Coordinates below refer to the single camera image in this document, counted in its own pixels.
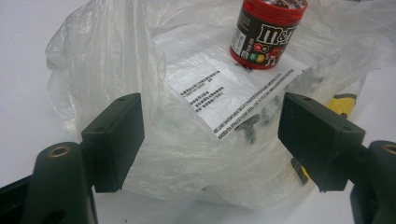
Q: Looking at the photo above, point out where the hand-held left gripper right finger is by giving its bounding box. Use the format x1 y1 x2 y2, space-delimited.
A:
277 91 396 224

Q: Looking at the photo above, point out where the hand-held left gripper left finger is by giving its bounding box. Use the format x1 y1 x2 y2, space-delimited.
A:
20 92 146 224

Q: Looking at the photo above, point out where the clear plastic bag yellow smiley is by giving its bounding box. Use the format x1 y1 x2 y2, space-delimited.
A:
45 0 396 210

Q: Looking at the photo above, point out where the brown candy jar red lid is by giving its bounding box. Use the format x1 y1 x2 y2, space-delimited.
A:
229 0 309 71

